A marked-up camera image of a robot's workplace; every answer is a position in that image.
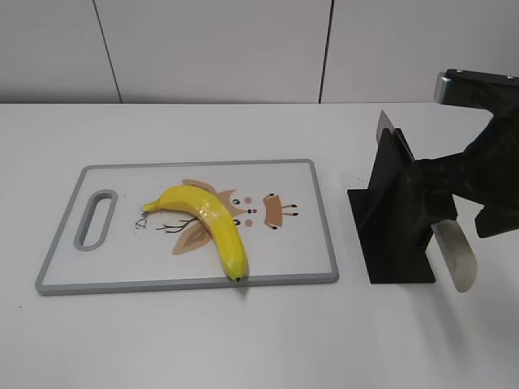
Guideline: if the knife with white handle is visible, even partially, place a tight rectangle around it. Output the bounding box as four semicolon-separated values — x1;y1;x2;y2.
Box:
375;110;478;293

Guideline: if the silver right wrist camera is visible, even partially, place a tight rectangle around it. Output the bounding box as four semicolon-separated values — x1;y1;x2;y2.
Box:
434;69;518;113

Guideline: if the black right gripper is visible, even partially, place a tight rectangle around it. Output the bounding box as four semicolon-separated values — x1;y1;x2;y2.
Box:
405;91;519;246

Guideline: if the white grey-rimmed cutting board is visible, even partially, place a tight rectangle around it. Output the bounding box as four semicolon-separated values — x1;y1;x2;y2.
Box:
35;159;339;296

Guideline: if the yellow plastic banana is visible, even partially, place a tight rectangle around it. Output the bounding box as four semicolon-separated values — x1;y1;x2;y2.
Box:
143;181;248;282

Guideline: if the black knife stand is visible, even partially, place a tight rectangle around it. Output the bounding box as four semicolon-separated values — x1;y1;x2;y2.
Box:
347;128;435;284

